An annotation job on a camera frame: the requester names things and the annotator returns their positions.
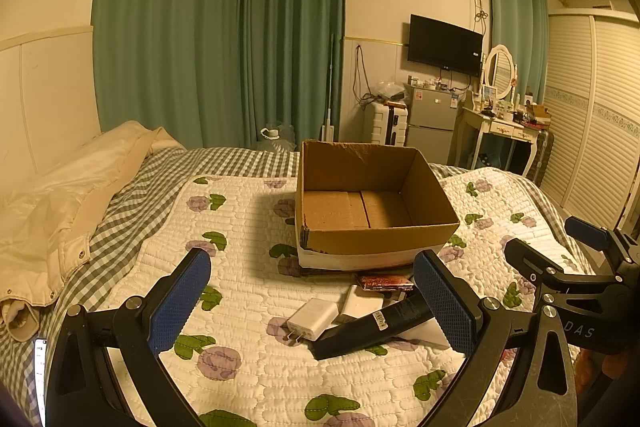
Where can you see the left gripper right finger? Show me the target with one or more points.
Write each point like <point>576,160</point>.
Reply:
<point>539,390</point>

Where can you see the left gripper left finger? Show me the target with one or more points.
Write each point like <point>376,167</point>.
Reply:
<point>83,389</point>

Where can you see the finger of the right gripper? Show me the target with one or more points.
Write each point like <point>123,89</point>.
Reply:
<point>530,259</point>
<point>619,249</point>

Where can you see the white wall charger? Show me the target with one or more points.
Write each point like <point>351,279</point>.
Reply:
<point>311,320</point>

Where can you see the white rectangular power adapter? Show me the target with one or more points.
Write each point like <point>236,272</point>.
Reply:
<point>359,303</point>

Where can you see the black remote control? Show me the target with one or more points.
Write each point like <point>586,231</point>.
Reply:
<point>372,329</point>

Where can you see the grey UGREEN charger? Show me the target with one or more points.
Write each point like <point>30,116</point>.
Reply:
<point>428,332</point>

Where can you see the person's right hand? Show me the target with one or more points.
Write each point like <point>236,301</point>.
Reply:
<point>623,366</point>

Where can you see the smartphone on bed edge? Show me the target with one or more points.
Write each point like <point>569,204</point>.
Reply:
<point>40,346</point>

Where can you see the white floral quilt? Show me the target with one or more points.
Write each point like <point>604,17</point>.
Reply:
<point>243,357</point>

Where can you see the dark suitcase by wardrobe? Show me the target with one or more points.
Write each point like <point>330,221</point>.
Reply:
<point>544,145</point>

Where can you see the white louvered wardrobe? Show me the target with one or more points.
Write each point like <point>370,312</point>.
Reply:
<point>592,95</point>

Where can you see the white dressing table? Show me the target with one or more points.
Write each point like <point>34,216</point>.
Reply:
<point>484,125</point>

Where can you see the silver mini fridge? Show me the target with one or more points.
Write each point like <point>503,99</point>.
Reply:
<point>431,123</point>

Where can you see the open cardboard box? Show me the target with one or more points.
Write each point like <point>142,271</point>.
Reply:
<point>363,206</point>

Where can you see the oval vanity mirror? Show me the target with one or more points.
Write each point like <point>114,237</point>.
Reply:
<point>499,75</point>

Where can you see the clear water jug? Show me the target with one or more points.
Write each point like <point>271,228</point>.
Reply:
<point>279,138</point>

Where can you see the white flat mop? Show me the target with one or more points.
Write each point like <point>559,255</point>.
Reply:
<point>327,129</point>

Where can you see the green side curtain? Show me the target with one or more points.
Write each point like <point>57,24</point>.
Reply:
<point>523,27</point>

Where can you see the green window curtain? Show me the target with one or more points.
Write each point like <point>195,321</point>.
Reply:
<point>215,72</point>

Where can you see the black wall television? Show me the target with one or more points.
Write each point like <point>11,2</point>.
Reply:
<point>444,45</point>

